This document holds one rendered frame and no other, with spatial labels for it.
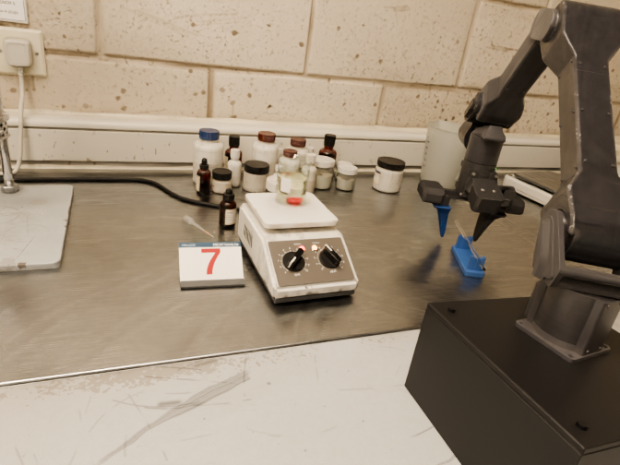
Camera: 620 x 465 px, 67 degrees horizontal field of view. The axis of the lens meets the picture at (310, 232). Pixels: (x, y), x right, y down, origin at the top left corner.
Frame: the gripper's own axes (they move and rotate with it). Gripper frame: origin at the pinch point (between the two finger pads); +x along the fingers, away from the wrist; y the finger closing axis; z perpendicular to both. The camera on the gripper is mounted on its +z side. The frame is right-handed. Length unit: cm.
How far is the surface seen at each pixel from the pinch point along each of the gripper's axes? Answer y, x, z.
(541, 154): 40, -1, -62
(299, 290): -29.2, 2.1, 28.0
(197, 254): -44, 1, 23
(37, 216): -73, 3, 15
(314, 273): -27.4, 0.6, 25.5
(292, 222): -31.5, -4.4, 20.5
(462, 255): -0.8, 3.5, 7.0
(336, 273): -24.2, 0.8, 24.3
